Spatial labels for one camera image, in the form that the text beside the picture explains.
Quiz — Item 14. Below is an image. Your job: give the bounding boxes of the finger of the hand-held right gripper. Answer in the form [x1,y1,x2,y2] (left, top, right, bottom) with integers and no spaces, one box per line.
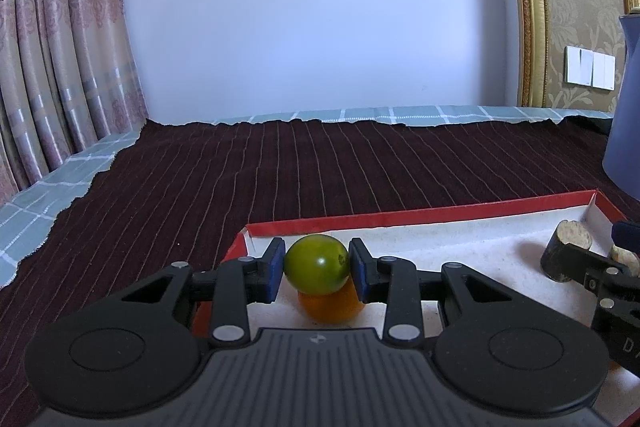
[611,221,640,254]
[575,252,640,323]

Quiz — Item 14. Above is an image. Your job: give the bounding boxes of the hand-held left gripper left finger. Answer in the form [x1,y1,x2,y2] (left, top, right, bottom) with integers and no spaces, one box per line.
[120,237,287,349]

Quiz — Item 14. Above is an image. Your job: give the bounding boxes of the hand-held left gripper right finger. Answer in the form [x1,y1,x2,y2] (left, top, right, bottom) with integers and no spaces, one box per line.
[348,237,518,349]

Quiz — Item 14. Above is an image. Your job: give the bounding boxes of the dark eggplant piece gripped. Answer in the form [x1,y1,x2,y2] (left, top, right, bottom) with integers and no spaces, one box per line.
[609,244,640,278]

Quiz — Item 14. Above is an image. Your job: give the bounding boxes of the green tomato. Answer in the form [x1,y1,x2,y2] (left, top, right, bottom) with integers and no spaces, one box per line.
[284,234,351,296]

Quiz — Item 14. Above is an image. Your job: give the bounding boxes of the orange mandarin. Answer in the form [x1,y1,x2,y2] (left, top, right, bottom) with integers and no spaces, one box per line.
[297,284,367,325]

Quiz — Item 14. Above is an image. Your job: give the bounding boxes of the dark eggplant piece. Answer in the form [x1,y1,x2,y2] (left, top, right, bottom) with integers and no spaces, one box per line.
[540,219,593,283]

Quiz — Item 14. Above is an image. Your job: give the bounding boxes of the red cardboard tray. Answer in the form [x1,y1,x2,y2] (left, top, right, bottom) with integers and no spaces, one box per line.
[192,189,640,427]

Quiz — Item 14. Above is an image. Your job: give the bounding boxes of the dark striped cloth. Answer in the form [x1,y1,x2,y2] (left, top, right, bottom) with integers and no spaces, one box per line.
[0,116,613,427]

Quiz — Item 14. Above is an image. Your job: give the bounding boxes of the blue electric kettle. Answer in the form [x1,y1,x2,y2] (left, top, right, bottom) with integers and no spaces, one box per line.
[601,9,640,202]

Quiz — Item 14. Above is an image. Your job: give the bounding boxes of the pink patterned curtain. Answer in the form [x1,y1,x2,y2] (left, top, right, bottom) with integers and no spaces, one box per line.
[0,0,150,208]

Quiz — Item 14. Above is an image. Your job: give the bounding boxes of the white wall switch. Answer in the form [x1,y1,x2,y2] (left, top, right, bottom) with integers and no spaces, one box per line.
[592,52,617,90]
[565,46,594,86]

